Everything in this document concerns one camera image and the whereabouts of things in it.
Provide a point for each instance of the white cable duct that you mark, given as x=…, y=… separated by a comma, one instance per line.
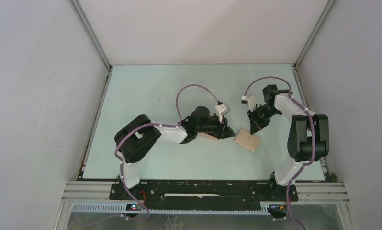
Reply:
x=120, y=208

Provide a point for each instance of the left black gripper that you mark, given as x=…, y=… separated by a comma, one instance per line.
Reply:
x=218, y=133

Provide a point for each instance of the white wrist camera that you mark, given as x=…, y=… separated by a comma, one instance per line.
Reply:
x=250, y=101
x=221, y=110

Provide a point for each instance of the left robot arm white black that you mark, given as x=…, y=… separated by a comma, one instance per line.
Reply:
x=136, y=139

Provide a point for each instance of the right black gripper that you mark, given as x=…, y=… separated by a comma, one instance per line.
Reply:
x=256, y=125

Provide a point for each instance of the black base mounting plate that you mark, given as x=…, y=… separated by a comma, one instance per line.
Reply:
x=218, y=195

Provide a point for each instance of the right controller board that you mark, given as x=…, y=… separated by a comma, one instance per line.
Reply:
x=277, y=211

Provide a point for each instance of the tan leather card holder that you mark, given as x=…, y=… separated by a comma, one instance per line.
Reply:
x=247, y=140

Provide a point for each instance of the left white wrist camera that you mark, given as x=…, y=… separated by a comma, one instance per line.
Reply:
x=221, y=110

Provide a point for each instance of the pink oval tray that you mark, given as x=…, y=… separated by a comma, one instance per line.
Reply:
x=207, y=136

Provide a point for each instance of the controller board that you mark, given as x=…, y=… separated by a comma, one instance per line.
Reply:
x=277, y=211
x=134, y=207

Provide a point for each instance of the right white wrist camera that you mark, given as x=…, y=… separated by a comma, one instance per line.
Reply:
x=250, y=101

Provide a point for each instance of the left controller board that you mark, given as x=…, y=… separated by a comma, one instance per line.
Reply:
x=134, y=207

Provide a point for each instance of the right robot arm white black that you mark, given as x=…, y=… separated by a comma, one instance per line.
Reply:
x=308, y=138

